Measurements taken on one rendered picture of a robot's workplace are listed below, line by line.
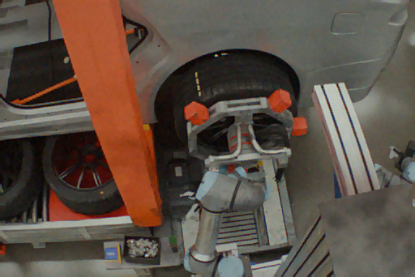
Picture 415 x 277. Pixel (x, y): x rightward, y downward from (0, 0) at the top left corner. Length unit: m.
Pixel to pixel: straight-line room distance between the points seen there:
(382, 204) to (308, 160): 2.37
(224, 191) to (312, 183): 1.70
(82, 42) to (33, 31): 1.86
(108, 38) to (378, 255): 0.92
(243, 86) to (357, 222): 1.33
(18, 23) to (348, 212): 2.64
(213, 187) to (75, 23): 0.81
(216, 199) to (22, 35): 1.97
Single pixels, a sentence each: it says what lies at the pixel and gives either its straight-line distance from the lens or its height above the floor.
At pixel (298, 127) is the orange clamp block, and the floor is 0.88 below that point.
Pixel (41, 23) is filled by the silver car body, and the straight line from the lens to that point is 3.15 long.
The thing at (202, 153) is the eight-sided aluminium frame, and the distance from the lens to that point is 2.55.
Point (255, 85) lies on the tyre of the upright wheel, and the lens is 2.26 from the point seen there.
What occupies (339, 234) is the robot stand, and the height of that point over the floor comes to 2.03.
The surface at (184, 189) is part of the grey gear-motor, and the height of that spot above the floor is 0.40.
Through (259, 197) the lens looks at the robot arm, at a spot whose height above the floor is 1.37.
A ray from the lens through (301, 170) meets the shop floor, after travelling 3.38.
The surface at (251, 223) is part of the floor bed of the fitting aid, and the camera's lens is 3.12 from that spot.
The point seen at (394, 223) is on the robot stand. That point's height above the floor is 2.03.
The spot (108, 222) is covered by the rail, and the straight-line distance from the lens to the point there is 2.81.
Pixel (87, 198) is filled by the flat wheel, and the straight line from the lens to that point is 2.77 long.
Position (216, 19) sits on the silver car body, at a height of 1.53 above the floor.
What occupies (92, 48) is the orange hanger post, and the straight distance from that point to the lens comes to 1.35.
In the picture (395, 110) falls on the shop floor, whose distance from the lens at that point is 3.92.
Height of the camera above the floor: 2.97
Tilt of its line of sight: 60 degrees down
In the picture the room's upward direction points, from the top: straight up
